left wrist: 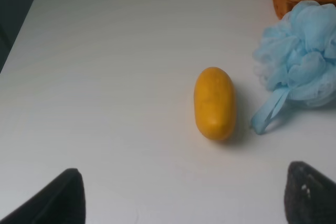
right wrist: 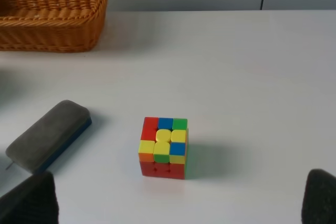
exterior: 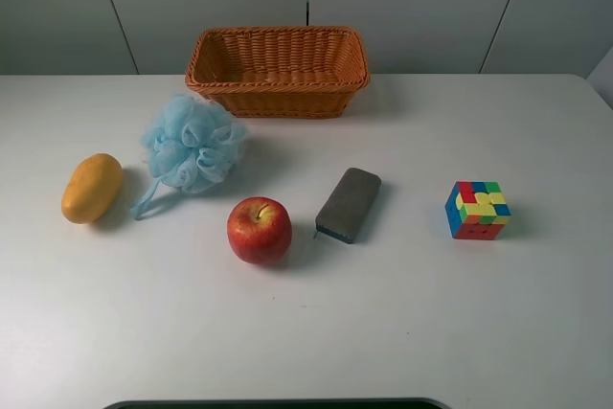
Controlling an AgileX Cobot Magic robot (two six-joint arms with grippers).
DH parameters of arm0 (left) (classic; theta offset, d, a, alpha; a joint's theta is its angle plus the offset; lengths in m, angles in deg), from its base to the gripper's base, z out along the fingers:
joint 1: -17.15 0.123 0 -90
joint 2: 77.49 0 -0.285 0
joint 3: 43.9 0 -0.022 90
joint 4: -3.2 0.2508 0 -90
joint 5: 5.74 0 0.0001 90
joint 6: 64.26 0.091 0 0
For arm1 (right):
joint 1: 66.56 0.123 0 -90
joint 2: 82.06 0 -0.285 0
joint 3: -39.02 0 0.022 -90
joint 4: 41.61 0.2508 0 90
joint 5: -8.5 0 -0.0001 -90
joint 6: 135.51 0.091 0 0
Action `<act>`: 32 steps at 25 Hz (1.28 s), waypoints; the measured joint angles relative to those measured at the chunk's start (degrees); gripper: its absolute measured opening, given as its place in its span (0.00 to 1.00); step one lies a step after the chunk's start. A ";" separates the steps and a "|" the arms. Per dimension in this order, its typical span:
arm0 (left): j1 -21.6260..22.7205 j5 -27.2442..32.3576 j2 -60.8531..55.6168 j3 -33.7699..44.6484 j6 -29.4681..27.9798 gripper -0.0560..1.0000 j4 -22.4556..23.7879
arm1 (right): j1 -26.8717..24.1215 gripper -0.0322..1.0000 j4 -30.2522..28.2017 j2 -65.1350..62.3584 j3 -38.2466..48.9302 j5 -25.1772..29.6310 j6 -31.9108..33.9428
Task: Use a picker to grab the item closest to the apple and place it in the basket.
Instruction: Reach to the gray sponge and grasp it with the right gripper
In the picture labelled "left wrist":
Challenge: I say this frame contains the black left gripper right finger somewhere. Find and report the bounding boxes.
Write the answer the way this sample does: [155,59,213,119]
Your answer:
[284,161,335,223]

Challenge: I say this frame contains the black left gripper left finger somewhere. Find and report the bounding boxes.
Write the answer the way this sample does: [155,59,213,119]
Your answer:
[1,168,86,224]

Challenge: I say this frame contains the yellow mango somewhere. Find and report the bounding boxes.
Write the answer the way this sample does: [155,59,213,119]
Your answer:
[194,67,237,142]

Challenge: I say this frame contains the blue mesh bath loofah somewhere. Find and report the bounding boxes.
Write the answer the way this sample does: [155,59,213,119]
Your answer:
[250,1,335,134]

